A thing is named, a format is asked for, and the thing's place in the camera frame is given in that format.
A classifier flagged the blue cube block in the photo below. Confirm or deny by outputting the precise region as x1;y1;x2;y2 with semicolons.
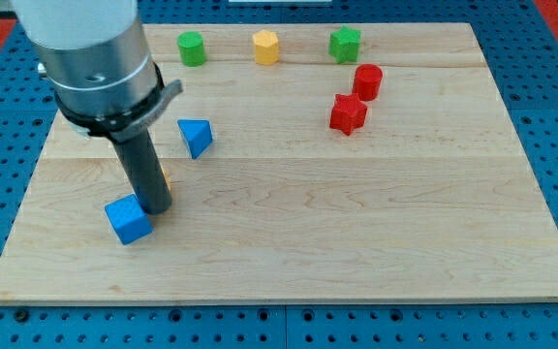
104;194;153;245

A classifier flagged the green cylinder block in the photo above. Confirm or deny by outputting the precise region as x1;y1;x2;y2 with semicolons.
177;31;206;67

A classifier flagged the yellow heart block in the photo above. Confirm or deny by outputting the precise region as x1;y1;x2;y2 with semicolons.
161;166;171;192

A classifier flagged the red star block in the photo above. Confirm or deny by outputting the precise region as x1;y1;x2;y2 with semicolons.
329;93;368;136

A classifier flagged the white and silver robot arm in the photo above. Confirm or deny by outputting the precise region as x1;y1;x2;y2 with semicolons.
11;0;183;214

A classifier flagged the red cylinder block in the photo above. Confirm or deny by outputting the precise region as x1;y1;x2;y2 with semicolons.
352;64;384;102

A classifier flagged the green star block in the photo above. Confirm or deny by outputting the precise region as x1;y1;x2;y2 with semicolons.
328;25;361;64

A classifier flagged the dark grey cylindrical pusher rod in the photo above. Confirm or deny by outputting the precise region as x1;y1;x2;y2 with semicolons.
113;131;172;215

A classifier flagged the yellow hexagon block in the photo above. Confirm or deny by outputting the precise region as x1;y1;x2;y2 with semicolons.
252;30;279;65

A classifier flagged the light wooden board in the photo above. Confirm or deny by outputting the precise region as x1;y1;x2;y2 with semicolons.
0;22;558;306

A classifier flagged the blue triangle block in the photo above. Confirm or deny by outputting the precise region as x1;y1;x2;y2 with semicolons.
177;119;213;159

